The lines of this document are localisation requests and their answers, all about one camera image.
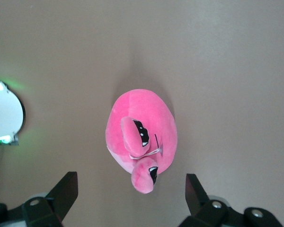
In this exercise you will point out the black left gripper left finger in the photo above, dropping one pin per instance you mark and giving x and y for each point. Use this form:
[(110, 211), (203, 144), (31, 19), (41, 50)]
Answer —
[(49, 208)]

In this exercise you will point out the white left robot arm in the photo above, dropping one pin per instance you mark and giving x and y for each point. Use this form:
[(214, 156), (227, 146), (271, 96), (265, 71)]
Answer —
[(4, 111)]

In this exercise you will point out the round hot pink plush toy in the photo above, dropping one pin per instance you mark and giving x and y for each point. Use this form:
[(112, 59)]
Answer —
[(142, 111)]

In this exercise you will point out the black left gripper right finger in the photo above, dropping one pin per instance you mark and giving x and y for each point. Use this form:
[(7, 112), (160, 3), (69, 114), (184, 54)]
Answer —
[(203, 212)]

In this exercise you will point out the brown table cover mat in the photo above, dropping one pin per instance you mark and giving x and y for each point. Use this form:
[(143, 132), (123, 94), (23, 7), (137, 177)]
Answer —
[(203, 59)]

